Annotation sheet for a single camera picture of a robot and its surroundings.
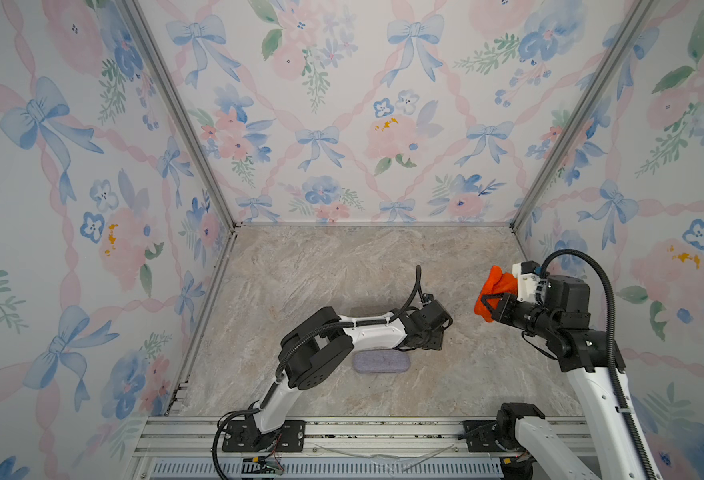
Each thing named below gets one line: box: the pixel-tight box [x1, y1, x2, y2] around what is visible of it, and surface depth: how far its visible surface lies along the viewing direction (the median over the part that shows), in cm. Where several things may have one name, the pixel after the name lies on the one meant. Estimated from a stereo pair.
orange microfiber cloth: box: [474, 265, 519, 323], surface depth 72 cm
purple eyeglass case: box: [352, 349, 411, 373], surface depth 85 cm
